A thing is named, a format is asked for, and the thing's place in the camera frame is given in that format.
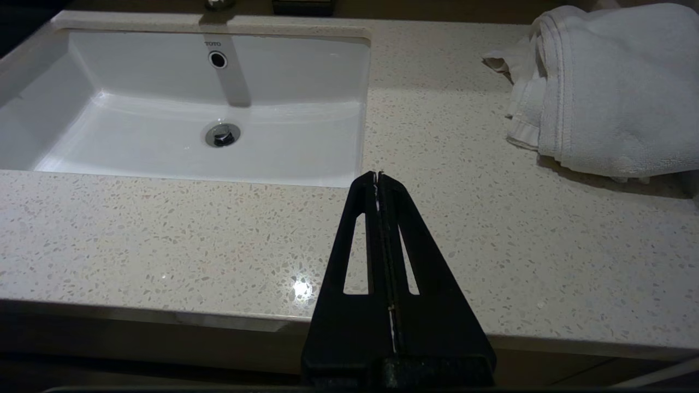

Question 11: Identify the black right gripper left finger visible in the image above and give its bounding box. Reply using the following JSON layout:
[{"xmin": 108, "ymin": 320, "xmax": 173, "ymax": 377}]
[{"xmin": 301, "ymin": 171, "xmax": 395, "ymax": 361}]

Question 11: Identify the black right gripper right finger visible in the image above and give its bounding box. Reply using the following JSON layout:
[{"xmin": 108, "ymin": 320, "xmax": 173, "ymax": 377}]
[{"xmin": 378, "ymin": 171, "xmax": 497, "ymax": 361}]

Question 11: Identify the chrome sink drain plug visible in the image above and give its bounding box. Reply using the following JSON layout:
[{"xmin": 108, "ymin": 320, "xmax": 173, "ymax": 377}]
[{"xmin": 205, "ymin": 123, "xmax": 242, "ymax": 148}]

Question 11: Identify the pale metal bar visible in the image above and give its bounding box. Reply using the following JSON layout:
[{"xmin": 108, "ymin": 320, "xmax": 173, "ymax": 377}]
[{"xmin": 614, "ymin": 358, "xmax": 699, "ymax": 389}]

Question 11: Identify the white ceramic sink basin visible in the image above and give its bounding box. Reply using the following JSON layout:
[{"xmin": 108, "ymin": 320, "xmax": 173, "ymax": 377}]
[{"xmin": 0, "ymin": 27, "xmax": 373, "ymax": 189}]

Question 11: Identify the white crumpled towel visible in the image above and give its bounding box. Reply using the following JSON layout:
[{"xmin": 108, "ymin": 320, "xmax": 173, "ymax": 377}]
[{"xmin": 483, "ymin": 3, "xmax": 699, "ymax": 183}]

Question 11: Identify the black square soap dish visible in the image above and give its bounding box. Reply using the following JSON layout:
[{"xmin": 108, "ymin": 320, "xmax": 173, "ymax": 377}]
[{"xmin": 272, "ymin": 0, "xmax": 336, "ymax": 17}]

